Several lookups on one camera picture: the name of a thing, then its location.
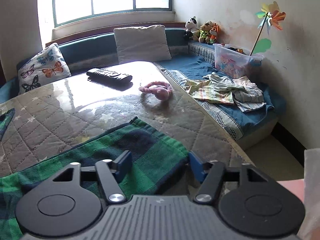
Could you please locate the white plain cushion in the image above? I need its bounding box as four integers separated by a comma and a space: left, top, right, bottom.
113, 25, 171, 64

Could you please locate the pile of light clothes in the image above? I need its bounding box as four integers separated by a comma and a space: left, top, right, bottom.
183, 72, 266, 113

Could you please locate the grey quilted star table cover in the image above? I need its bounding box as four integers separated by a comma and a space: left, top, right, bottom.
0, 61, 253, 196

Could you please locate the butterfly print pillow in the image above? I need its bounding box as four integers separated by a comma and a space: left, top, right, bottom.
18, 43, 71, 94

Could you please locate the brown bear plush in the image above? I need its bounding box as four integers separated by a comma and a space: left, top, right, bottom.
193, 21, 213, 43

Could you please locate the black and white cow plush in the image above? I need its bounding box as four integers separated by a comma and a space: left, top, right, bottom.
183, 16, 197, 41

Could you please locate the pink fluffy headband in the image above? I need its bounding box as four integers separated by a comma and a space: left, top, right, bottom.
139, 81, 173, 101

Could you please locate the green plaid flannel garment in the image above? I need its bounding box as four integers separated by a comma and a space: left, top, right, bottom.
0, 108, 189, 240

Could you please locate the colourful paper pinwheel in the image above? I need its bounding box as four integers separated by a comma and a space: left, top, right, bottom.
249, 1, 286, 56

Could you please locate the black remote control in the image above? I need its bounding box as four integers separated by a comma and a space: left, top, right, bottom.
86, 68, 132, 84

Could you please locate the orange tiger plush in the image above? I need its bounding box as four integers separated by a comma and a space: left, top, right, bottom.
208, 23, 220, 44

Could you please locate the clear plastic storage box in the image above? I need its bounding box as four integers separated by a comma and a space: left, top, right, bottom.
213, 43, 264, 79

